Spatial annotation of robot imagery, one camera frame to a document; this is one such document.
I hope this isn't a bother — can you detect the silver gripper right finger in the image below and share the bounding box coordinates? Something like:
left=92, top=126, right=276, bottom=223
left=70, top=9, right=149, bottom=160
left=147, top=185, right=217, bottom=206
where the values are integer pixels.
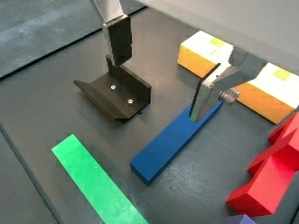
left=189, top=47, right=267, bottom=123

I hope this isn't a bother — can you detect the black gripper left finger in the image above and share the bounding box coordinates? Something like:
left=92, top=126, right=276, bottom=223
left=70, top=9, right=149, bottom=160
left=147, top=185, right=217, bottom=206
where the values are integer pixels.
left=89, top=0, right=132, bottom=67

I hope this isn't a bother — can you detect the green long block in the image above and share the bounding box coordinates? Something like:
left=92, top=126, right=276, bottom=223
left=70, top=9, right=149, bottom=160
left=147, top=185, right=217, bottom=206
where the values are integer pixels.
left=50, top=135, right=148, bottom=224

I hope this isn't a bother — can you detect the yellow puzzle board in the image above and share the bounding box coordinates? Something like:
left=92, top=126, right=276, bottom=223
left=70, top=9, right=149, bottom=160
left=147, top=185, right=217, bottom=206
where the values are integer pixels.
left=177, top=31, right=299, bottom=123

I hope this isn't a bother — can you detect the blue long block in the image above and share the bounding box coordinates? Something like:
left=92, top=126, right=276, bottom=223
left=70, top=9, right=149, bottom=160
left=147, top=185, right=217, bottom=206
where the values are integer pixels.
left=129, top=102, right=221, bottom=186

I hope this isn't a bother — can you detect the red cross-shaped block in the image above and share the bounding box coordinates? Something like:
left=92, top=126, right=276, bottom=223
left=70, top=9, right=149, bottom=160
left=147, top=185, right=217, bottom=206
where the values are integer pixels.
left=227, top=112, right=299, bottom=217

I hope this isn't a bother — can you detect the purple cross-shaped block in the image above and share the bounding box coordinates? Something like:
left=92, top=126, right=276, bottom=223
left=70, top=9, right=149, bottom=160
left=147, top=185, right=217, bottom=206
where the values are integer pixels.
left=219, top=214, right=256, bottom=224

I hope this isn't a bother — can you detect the black angle bracket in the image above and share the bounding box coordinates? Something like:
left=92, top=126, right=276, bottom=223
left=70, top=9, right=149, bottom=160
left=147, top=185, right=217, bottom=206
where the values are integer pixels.
left=73, top=56, right=152, bottom=123

